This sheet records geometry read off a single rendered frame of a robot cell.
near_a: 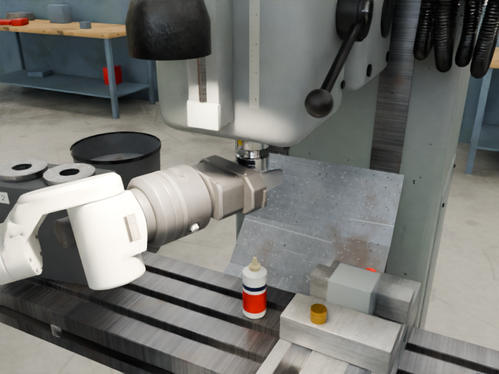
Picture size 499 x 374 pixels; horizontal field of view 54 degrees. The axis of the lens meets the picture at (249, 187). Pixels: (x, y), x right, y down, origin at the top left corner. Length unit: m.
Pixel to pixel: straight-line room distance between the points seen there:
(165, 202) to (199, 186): 0.05
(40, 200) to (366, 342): 0.42
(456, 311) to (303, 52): 2.18
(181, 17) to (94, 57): 6.20
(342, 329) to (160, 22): 0.45
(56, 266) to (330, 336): 0.54
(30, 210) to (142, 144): 2.39
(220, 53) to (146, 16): 0.14
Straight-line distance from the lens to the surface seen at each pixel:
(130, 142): 2.96
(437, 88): 0.98
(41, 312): 0.96
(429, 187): 1.04
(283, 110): 0.55
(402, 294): 0.76
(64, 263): 0.97
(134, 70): 6.24
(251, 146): 0.66
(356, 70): 0.72
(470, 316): 2.61
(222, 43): 0.54
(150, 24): 0.42
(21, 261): 0.57
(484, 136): 4.49
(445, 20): 0.77
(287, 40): 0.54
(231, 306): 0.88
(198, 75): 0.55
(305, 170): 1.07
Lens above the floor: 1.51
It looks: 24 degrees down
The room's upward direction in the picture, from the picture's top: straight up
